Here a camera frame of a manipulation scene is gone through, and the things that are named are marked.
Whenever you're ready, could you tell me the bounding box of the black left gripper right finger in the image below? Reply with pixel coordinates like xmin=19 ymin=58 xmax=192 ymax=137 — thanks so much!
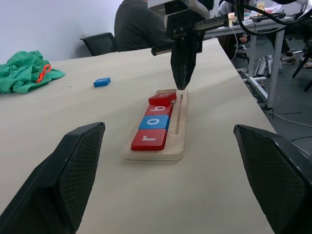
xmin=233 ymin=124 xmax=312 ymax=234

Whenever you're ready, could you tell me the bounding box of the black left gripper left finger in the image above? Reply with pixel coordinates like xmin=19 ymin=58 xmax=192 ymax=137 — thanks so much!
xmin=0 ymin=121 xmax=106 ymax=234

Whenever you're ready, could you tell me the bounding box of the person in dark grey sweater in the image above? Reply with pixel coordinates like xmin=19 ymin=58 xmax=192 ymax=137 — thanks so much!
xmin=114 ymin=0 xmax=175 ymax=53

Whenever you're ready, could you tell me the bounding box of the red tile letter b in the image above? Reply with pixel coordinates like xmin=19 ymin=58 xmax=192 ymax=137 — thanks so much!
xmin=144 ymin=103 xmax=174 ymax=117

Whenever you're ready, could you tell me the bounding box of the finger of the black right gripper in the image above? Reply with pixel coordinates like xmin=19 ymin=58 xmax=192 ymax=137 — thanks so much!
xmin=170 ymin=41 xmax=185 ymax=90
xmin=184 ymin=41 xmax=198 ymax=90

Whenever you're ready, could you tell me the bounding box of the silver foil bag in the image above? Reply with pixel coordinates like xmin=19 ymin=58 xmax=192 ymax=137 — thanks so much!
xmin=253 ymin=55 xmax=274 ymax=77

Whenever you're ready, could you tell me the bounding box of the black office chair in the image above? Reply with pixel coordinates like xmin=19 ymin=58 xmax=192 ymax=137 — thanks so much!
xmin=79 ymin=32 xmax=120 ymax=58

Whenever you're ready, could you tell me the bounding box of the person in dark trousers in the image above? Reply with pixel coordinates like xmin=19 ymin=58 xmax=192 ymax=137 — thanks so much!
xmin=279 ymin=36 xmax=297 ymax=65

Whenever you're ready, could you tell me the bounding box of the wooden letter tray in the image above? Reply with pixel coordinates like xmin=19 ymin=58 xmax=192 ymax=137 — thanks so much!
xmin=124 ymin=88 xmax=190 ymax=162

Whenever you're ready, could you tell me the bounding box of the black flat device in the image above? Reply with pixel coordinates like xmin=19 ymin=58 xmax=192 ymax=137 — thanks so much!
xmin=250 ymin=12 xmax=288 ymax=23

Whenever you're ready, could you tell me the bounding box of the orange cord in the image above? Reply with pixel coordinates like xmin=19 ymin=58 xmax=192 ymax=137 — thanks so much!
xmin=35 ymin=63 xmax=52 ymax=84

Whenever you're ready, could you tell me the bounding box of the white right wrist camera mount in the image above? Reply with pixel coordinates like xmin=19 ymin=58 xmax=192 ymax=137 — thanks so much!
xmin=147 ymin=0 xmax=211 ymax=20

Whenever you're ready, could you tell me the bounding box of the crumpled green cloth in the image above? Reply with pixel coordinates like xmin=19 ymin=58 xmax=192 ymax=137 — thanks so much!
xmin=0 ymin=50 xmax=66 ymax=95

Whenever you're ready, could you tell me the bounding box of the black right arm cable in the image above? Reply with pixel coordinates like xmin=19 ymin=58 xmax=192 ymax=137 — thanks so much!
xmin=233 ymin=0 xmax=312 ymax=35

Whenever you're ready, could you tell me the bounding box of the red tile letter o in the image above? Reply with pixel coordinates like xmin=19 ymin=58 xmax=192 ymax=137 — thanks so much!
xmin=148 ymin=92 xmax=178 ymax=106

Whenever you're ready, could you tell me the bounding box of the white office desk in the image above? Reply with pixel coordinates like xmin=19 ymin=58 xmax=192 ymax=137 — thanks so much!
xmin=203 ymin=13 xmax=293 ymax=108

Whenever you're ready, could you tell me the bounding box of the blue tile letter o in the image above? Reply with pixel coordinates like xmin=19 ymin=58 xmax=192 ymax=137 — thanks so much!
xmin=137 ymin=114 xmax=171 ymax=131

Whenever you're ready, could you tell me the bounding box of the red tile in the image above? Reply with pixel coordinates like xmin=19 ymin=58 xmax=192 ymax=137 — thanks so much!
xmin=130 ymin=128 xmax=169 ymax=152

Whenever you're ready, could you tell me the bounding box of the white floor cable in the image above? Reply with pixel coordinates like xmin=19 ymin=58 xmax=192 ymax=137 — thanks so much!
xmin=264 ymin=110 xmax=312 ymax=128

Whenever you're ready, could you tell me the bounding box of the black chair base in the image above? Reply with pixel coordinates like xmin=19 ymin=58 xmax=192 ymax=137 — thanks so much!
xmin=292 ymin=38 xmax=312 ymax=93

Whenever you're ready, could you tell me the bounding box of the person in light grey shirt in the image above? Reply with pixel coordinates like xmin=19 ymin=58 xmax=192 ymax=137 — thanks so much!
xmin=216 ymin=0 xmax=259 ymax=59

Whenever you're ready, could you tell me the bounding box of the blue tile letter t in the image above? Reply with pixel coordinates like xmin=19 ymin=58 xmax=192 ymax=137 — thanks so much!
xmin=93 ymin=77 xmax=112 ymax=88

